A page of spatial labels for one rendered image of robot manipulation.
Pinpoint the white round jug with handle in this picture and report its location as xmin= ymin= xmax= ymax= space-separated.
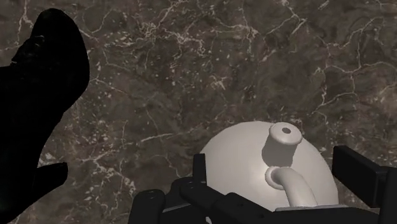
xmin=200 ymin=120 xmax=340 ymax=213

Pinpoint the black irregular figure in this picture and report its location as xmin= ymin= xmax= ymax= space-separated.
xmin=0 ymin=8 xmax=91 ymax=224

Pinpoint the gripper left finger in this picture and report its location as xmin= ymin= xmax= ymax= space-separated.
xmin=128 ymin=153 xmax=274 ymax=224

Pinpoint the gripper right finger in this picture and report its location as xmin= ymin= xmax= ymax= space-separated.
xmin=331 ymin=144 xmax=397 ymax=224

